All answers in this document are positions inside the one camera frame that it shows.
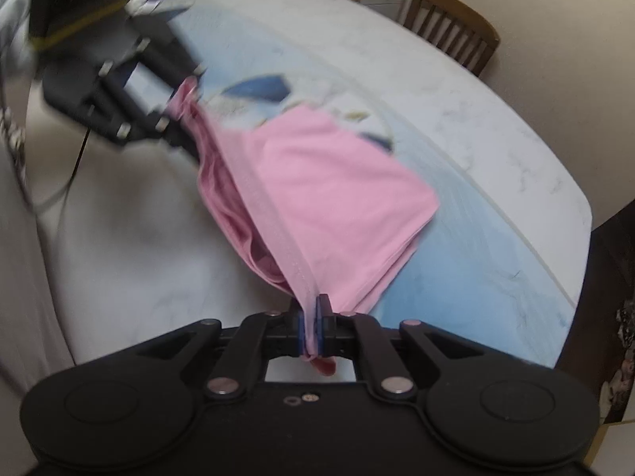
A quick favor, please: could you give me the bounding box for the wooden chair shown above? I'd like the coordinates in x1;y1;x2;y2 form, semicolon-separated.
404;0;500;77

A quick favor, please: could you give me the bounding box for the pink Mickey t-shirt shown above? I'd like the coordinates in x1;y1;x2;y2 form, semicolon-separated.
168;100;439;375

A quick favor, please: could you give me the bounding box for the black cable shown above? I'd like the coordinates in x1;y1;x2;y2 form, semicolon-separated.
0;103;93;214

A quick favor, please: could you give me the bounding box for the grey jacket right sleeve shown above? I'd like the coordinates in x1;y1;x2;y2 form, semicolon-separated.
1;0;72;475

